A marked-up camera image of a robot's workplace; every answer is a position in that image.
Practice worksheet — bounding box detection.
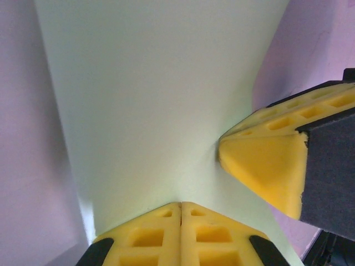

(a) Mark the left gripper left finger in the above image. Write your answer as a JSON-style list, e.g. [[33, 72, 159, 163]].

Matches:
[[74, 202, 181, 266]]

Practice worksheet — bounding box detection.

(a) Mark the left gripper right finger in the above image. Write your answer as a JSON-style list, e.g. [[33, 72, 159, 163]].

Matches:
[[180, 202, 287, 266]]

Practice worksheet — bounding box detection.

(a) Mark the light green paper sheet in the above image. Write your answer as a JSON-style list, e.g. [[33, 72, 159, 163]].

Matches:
[[34, 0, 305, 266]]

